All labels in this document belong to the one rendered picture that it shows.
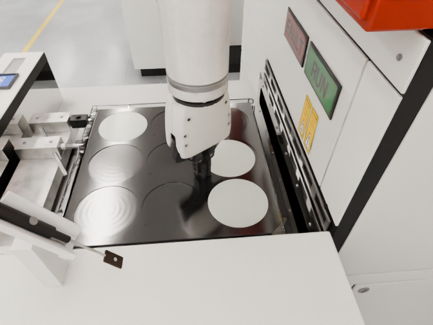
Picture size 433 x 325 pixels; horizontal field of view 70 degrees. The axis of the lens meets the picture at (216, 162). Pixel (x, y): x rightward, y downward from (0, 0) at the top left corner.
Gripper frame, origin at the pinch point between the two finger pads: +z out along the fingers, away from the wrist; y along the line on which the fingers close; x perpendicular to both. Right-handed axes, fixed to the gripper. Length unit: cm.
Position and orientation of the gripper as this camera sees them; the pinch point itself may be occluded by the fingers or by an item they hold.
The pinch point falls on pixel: (202, 164)
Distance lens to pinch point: 55.3
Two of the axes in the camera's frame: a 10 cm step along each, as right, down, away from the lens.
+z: 0.0, 7.0, 7.2
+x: 6.3, 5.6, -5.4
